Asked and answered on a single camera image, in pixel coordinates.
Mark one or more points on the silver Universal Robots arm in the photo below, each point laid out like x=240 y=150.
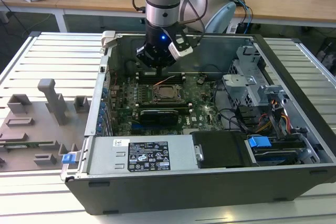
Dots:
x=162 y=1

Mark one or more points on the metal disk bay cage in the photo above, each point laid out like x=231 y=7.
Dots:
x=239 y=85

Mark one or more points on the silver power supply with label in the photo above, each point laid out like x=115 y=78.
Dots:
x=105 y=155

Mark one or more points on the green motherboard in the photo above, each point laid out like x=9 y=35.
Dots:
x=202 y=115

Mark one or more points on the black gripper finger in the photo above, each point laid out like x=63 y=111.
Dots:
x=159 y=71

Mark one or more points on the blue expansion slot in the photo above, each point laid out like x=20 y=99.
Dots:
x=137 y=127

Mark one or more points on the wooden desk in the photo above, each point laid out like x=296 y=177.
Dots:
x=105 y=1

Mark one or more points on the CPU socket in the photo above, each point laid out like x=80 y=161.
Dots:
x=151 y=98

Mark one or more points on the hard disk in blue carrier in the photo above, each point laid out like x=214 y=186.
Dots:
x=260 y=142

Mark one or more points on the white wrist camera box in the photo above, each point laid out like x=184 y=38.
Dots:
x=181 y=51

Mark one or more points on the green RAM stick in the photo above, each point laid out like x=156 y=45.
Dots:
x=29 y=145

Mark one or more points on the black graphics card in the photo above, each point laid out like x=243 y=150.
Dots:
x=158 y=117

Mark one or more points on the black RAM slot bank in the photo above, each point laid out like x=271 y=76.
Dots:
x=162 y=106
x=147 y=79

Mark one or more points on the round coin cell battery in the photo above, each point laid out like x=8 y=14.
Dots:
x=201 y=80

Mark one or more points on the blue case latch tab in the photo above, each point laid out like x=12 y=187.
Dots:
x=67 y=159

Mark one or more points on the grey parts rack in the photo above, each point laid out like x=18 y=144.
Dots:
x=52 y=127

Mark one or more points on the black open PC case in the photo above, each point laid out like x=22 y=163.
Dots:
x=183 y=195

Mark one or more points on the grey case release latch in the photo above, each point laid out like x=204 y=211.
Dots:
x=108 y=38

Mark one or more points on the black plastic air shroud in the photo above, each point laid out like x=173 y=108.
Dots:
x=223 y=148

